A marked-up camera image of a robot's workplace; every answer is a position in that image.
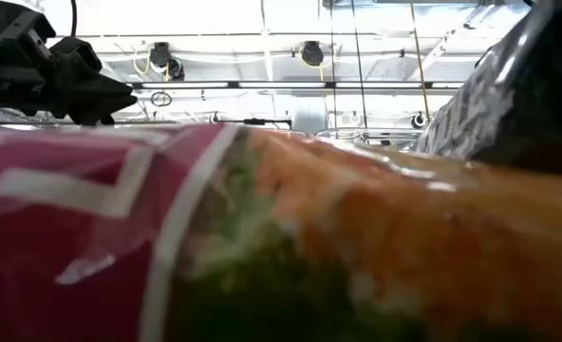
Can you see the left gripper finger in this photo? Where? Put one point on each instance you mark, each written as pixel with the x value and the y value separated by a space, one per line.
pixel 93 120
pixel 105 95

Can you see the pink shrimp ramen packet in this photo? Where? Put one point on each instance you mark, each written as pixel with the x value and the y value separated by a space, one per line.
pixel 119 237

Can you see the black ramen packet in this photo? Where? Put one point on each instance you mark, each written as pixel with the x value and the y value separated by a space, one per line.
pixel 537 104

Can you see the black ceiling-hung device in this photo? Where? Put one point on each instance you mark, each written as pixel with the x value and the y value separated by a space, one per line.
pixel 176 70

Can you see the long ceiling light bar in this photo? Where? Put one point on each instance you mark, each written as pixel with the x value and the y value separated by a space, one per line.
pixel 281 85

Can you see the white pillar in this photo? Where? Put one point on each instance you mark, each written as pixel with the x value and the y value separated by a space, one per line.
pixel 312 121

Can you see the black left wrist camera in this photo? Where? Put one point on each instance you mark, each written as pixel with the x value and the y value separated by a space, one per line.
pixel 24 33

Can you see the black rectangular bar frame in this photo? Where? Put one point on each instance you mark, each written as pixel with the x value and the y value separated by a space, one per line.
pixel 255 121

